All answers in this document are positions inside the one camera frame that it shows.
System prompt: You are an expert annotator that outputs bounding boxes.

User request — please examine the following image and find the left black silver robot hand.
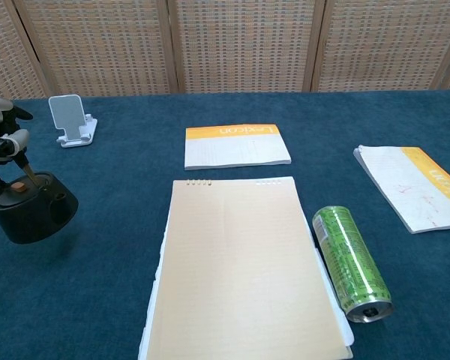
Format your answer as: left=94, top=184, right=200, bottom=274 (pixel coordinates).
left=0, top=96, right=35, bottom=188

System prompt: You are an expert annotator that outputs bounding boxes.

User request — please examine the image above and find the white folding phone stand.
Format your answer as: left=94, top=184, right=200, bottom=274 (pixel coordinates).
left=47, top=94, right=98, bottom=149

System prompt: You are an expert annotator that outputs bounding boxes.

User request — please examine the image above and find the blue felt table cover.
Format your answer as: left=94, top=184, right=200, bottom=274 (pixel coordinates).
left=0, top=88, right=450, bottom=360

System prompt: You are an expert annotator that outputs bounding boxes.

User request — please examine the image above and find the clean orange white Lexicon notepad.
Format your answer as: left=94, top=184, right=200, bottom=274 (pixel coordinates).
left=184, top=124, right=293, bottom=171

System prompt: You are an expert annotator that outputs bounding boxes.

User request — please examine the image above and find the beige spiral notebook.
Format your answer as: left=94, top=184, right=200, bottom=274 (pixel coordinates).
left=137, top=175, right=356, bottom=360

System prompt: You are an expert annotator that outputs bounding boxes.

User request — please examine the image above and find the green drink can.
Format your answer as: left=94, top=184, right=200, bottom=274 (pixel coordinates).
left=312, top=205, right=394, bottom=324

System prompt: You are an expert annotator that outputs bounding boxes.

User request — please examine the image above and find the stained orange white Lexicon notepad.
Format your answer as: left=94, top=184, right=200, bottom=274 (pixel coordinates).
left=353, top=145, right=450, bottom=235

